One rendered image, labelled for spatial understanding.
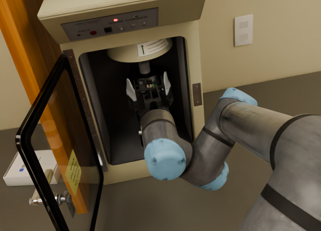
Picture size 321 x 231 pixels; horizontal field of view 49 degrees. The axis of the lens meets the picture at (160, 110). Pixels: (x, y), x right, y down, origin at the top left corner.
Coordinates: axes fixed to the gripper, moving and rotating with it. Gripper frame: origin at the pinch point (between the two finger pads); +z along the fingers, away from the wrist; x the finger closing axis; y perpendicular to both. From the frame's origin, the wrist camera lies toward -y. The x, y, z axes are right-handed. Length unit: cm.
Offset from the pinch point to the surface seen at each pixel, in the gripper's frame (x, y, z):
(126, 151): 9.6, -19.9, -2.3
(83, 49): 13.3, 16.4, -6.9
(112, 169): 14.2, -21.6, -6.9
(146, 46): -1.2, 13.4, -4.3
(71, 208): 19.8, -4.2, -34.8
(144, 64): 0.0, 6.8, -1.0
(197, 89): -12.4, 0.2, -7.0
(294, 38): -61, -13, 36
